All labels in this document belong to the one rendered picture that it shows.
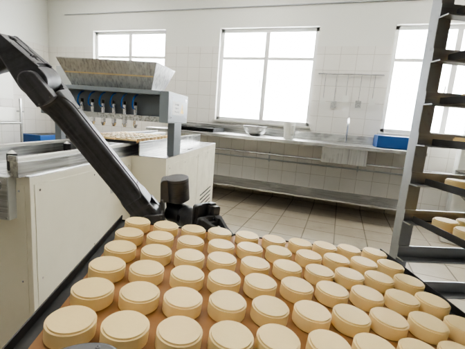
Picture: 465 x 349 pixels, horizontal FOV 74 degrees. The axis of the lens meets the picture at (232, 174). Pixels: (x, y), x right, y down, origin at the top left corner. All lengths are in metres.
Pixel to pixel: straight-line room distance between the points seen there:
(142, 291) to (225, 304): 0.11
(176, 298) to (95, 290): 0.10
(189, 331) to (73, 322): 0.12
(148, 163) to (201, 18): 3.67
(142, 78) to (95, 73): 0.26
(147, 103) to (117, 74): 0.21
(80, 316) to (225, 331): 0.16
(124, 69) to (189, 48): 3.35
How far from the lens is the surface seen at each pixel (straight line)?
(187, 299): 0.43
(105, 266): 0.49
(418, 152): 0.83
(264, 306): 0.44
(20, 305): 1.35
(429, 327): 0.54
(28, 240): 1.22
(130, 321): 0.39
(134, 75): 1.78
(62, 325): 0.39
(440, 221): 0.81
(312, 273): 0.57
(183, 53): 5.12
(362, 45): 4.54
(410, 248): 0.88
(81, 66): 1.92
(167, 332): 0.37
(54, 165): 1.25
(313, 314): 0.46
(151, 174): 1.70
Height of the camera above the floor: 1.06
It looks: 10 degrees down
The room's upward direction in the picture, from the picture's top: 4 degrees clockwise
